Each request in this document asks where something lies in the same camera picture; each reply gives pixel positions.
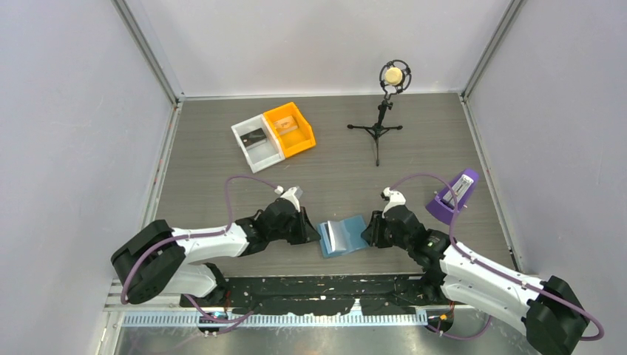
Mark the blue card holder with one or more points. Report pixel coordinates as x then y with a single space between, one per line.
352 229

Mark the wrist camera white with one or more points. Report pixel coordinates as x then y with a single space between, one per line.
393 198
292 195

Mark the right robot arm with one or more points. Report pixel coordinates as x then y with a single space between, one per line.
546 312

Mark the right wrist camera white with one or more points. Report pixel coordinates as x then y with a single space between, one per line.
393 198

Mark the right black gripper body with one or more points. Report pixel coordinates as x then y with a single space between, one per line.
392 239

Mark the purple metronome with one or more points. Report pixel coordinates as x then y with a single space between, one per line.
449 202

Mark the black tripod mic stand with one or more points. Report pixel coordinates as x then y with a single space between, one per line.
377 130

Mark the black card in white bin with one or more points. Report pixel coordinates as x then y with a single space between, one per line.
254 138

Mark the card in orange bin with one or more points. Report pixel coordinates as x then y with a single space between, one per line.
285 125

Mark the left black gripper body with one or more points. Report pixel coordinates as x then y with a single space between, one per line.
290 232

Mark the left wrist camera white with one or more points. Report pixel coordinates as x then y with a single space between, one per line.
292 195

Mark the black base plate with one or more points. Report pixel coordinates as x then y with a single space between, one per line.
384 294

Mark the orange plastic bin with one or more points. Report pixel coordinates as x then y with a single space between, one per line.
293 131

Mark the white plastic bin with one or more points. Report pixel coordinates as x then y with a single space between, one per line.
263 156

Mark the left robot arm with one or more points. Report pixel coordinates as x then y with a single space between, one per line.
163 259

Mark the microphone with shock mount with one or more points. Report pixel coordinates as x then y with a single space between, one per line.
395 77

